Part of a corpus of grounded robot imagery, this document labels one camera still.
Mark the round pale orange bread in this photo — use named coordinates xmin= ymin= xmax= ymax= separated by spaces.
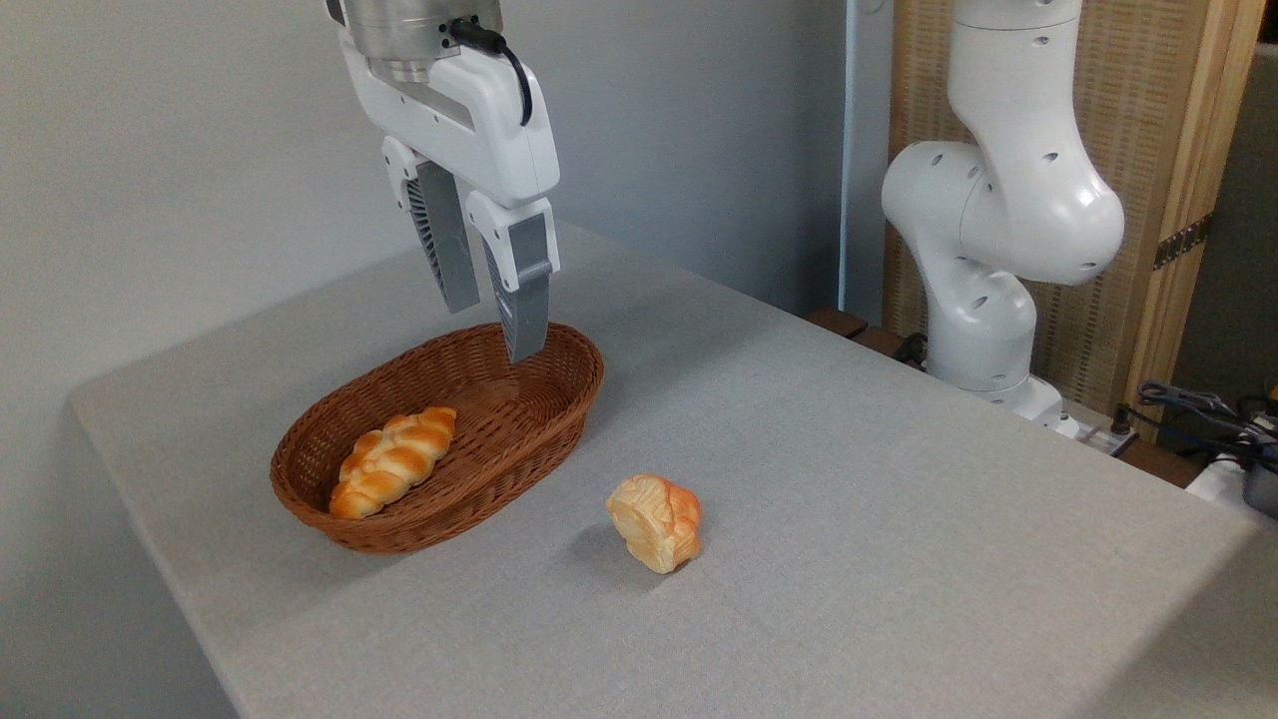
xmin=605 ymin=473 xmax=703 ymax=575

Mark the braided golden bread loaf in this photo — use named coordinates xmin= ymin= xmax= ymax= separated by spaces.
xmin=328 ymin=405 xmax=459 ymax=520

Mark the dark metal hinge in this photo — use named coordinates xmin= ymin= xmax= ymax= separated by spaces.
xmin=1152 ymin=212 xmax=1215 ymax=272

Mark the brown wicker oval basket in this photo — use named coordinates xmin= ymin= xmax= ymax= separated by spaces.
xmin=270 ymin=322 xmax=605 ymax=556

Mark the bundle of dark cables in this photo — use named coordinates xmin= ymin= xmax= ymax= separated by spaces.
xmin=1136 ymin=379 xmax=1278 ymax=470

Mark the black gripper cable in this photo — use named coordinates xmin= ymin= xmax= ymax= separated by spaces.
xmin=448 ymin=18 xmax=535 ymax=128

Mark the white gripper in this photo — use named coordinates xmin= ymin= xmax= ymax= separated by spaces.
xmin=338 ymin=25 xmax=561 ymax=364

